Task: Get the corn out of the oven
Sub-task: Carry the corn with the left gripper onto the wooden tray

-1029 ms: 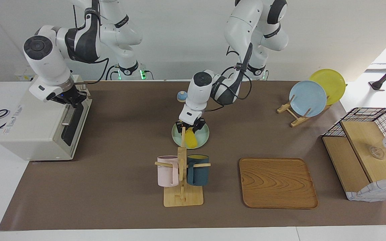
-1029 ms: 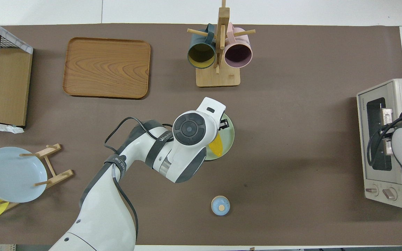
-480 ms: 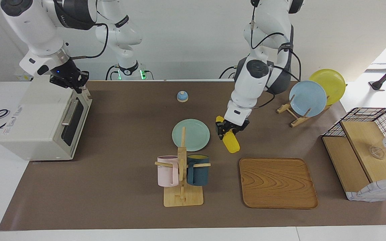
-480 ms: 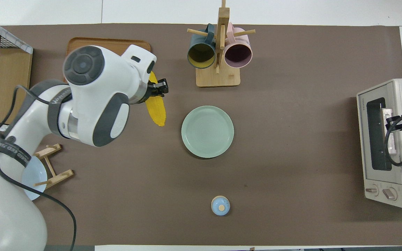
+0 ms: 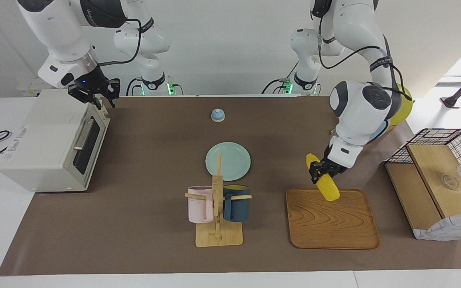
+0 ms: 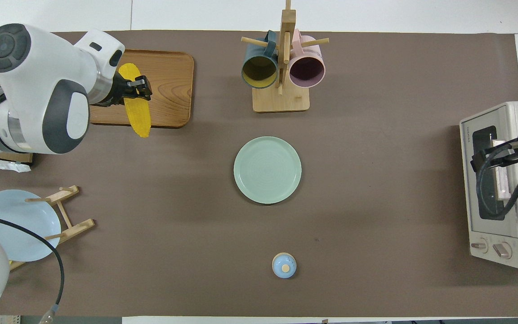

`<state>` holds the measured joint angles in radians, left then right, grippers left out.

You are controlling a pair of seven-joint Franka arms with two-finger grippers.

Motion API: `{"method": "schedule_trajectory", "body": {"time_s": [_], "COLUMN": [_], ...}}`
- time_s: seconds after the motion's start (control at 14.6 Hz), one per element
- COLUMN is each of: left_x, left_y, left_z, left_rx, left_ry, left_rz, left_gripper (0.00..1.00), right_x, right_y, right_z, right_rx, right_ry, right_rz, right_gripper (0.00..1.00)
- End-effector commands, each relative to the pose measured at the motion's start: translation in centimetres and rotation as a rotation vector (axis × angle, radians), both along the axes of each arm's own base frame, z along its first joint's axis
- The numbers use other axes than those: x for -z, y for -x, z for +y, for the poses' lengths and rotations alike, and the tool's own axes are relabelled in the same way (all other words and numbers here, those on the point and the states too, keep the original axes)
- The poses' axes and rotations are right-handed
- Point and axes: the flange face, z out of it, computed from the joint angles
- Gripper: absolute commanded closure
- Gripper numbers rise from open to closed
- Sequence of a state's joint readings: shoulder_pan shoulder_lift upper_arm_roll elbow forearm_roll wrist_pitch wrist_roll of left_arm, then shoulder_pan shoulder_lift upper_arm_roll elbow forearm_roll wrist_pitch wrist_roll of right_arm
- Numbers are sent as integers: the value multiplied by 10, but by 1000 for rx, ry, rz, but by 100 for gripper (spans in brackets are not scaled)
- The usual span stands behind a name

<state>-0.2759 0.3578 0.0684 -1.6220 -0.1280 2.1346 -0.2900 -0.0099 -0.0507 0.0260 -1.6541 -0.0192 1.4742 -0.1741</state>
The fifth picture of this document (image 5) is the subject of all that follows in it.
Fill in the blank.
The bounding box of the brown wooden tray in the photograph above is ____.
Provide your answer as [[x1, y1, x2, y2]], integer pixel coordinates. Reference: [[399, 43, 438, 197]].
[[285, 188, 381, 250]]

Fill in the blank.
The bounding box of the brown table mat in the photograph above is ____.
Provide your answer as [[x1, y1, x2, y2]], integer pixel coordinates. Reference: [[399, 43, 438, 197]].
[[0, 96, 461, 276]]

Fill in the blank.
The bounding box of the teal green plate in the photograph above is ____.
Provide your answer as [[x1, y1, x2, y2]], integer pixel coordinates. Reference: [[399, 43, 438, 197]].
[[205, 142, 251, 181]]

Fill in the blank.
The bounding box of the pink mug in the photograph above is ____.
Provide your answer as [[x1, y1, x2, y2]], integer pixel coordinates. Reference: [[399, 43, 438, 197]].
[[187, 186, 214, 224]]

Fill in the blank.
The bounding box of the yellow plate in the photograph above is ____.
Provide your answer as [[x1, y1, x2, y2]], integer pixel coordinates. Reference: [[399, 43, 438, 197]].
[[389, 83, 414, 126]]

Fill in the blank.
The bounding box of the black base cable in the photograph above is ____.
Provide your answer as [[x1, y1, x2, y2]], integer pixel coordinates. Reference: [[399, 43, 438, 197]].
[[126, 77, 143, 96], [262, 60, 300, 95]]

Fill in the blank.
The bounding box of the yellow banana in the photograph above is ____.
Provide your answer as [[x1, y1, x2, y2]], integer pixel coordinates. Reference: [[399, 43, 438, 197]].
[[306, 153, 341, 202]]

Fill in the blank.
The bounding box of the beige toaster oven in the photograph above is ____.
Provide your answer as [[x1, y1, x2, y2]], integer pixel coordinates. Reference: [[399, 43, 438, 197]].
[[0, 89, 111, 193]]

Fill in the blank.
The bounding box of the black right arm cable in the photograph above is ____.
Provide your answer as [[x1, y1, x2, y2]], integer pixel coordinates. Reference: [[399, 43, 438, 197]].
[[96, 18, 142, 66]]

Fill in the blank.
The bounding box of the wire basket shelf with boards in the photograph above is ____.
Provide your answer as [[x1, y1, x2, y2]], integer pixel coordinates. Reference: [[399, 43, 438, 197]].
[[384, 128, 461, 241]]

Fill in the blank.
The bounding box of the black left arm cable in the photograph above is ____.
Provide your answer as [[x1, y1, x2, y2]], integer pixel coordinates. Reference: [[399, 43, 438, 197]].
[[318, 16, 413, 100]]

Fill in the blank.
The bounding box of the small clear glass cup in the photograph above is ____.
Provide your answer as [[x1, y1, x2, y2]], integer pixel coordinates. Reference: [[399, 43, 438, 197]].
[[441, 175, 460, 190]]

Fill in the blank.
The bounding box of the wooden mug rack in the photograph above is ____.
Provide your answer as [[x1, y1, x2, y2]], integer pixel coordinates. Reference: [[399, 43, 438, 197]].
[[185, 151, 252, 248]]

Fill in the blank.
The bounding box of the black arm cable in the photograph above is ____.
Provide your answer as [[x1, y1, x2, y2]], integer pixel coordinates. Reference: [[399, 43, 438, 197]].
[[318, 16, 413, 100], [96, 18, 142, 66]]

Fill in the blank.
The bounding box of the glass oven door with handle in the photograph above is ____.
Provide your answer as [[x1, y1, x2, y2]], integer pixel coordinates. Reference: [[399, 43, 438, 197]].
[[69, 107, 110, 190]]

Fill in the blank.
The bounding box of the dark blue mug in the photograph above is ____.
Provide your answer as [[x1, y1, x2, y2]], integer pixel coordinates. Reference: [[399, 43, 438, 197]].
[[222, 184, 251, 223]]

